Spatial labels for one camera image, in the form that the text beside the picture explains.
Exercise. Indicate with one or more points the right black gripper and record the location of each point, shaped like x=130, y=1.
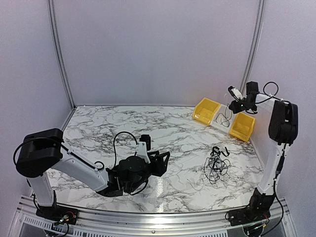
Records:
x=235, y=109

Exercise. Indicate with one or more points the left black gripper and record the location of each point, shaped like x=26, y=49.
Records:
x=160, y=168

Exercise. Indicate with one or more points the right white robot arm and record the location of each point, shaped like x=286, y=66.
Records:
x=282, y=130

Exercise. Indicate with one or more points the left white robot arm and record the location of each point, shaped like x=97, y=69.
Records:
x=46, y=150

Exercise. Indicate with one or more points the yellow bin right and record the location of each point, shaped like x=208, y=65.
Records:
x=242, y=126

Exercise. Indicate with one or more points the yellow bin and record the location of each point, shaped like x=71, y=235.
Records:
x=242, y=126
x=205, y=110

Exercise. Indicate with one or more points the white bin middle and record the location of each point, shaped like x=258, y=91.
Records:
x=223, y=119

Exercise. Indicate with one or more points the yellow bin left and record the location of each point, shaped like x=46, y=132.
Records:
x=205, y=110

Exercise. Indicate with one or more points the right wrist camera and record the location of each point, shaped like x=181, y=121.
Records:
x=235, y=93

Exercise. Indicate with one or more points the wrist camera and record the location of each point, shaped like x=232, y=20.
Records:
x=143, y=146
x=235, y=93

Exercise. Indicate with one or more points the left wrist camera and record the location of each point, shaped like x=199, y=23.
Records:
x=143, y=146

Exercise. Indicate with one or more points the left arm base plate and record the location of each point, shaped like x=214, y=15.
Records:
x=61, y=217

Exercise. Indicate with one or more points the aluminium front rail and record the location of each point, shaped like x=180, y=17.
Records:
x=101, y=223

